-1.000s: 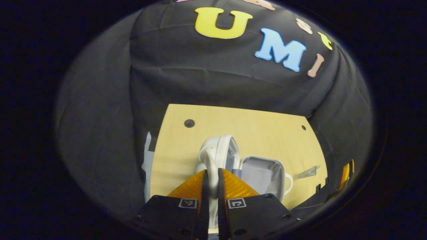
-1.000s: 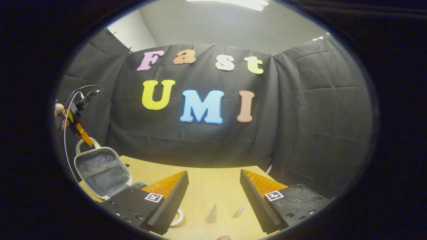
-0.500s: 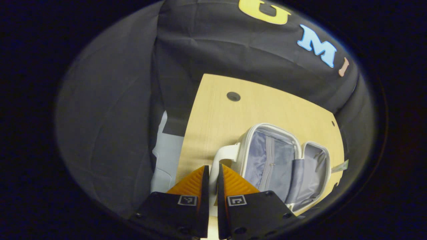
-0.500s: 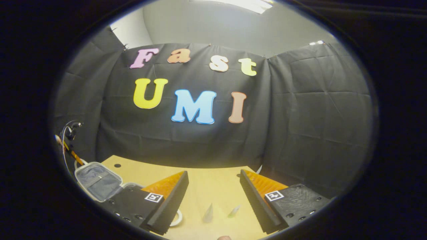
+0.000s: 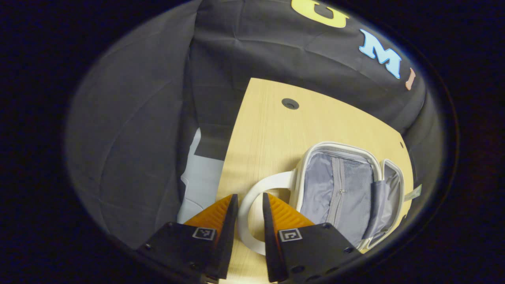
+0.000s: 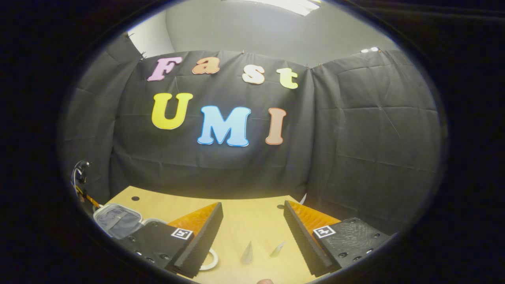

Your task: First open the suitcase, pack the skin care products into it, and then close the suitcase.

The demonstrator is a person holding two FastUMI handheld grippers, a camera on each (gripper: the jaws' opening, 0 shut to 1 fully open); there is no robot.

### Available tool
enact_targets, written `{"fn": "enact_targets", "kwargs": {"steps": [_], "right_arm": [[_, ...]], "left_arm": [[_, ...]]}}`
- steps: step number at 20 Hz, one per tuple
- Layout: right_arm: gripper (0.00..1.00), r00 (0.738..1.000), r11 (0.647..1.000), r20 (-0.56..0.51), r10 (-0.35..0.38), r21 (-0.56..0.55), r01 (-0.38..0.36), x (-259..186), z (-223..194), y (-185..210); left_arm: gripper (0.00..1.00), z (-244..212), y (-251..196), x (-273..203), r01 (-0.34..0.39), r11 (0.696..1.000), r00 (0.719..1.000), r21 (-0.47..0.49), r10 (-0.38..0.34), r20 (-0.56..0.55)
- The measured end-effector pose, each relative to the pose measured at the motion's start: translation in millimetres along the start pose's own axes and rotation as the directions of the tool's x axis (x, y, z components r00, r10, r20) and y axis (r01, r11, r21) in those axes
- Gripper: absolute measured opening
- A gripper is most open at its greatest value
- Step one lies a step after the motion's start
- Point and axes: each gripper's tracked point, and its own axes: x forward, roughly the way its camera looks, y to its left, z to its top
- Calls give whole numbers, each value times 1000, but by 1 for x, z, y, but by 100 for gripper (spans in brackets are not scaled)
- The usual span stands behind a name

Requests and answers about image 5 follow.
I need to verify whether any white suitcase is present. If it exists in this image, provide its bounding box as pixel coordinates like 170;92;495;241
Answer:
237;141;406;256

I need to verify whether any pale green skincare packet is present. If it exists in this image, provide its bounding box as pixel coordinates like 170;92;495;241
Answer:
404;184;423;202

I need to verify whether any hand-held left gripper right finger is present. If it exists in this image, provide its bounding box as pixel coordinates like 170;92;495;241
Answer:
262;192;361;284

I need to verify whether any black backdrop cloth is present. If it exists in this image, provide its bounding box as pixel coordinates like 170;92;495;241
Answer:
65;0;430;250

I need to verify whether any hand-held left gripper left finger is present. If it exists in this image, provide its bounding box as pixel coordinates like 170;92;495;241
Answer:
136;193;239;281

